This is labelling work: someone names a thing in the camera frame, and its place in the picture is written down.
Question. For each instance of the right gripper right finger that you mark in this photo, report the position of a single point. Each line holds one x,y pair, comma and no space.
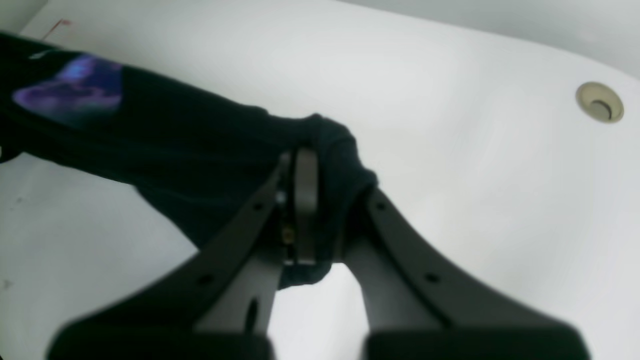
421,306

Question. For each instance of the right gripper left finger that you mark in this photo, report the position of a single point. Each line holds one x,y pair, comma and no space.
217,305

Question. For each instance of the black graphic T-shirt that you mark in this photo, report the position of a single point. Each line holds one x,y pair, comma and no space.
193,155

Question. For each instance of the left table cable grommet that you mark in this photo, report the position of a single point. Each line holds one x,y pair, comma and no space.
600,102

